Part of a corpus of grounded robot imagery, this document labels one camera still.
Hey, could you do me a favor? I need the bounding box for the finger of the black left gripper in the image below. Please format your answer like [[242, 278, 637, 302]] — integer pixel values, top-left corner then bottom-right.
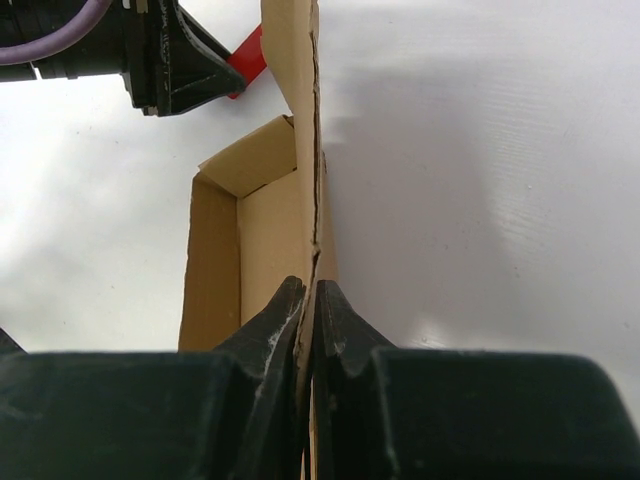
[[154, 1, 246, 116]]

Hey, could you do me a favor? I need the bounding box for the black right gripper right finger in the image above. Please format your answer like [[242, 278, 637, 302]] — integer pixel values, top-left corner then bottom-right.
[[313, 281, 639, 479]]

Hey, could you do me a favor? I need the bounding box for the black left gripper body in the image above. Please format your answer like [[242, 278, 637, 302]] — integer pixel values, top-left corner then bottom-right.
[[114, 1, 173, 116]]

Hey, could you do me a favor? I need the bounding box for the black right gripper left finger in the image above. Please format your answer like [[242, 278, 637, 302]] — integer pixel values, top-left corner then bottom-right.
[[1, 276, 306, 479]]

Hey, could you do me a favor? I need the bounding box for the brown cardboard box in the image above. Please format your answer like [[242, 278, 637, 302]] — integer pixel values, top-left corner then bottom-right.
[[178, 1, 336, 479]]

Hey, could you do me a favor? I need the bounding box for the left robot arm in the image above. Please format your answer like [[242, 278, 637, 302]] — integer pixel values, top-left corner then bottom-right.
[[1, 0, 247, 117]]

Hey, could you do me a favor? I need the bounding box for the red rectangular block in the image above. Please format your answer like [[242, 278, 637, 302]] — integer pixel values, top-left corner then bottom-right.
[[228, 24, 267, 87]]

